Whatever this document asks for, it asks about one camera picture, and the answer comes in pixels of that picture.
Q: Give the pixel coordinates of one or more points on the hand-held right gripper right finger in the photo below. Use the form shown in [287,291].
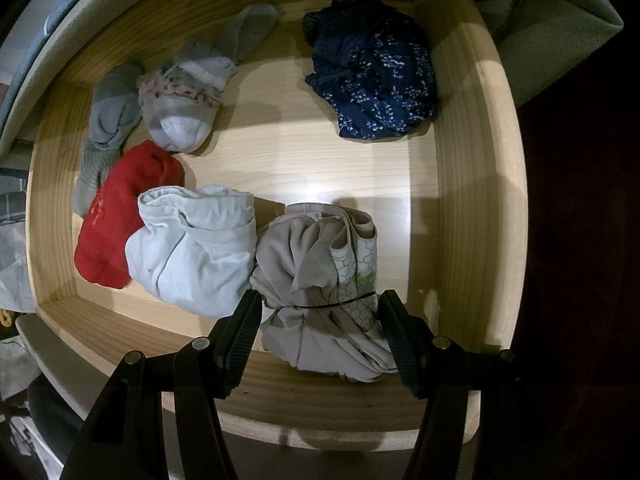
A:
[400,340]

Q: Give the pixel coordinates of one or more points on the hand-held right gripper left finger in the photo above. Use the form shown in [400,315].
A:
[240,340]

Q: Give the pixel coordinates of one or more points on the white underwear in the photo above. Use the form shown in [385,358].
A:
[200,255]

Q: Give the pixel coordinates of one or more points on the beige underwear bundle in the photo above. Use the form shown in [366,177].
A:
[305,265]

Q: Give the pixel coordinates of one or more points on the red underwear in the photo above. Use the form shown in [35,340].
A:
[117,215]

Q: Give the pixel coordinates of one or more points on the floral band sock bundle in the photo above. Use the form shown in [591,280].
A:
[180,110]

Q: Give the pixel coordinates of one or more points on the grey sock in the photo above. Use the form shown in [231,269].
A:
[112,110]
[250,30]

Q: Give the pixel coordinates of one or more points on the navy floral underwear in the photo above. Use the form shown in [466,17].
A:
[370,70]

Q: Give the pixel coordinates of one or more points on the black elastic band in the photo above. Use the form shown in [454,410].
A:
[320,304]

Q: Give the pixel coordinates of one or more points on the white crumpled cloth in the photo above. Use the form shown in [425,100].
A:
[10,265]

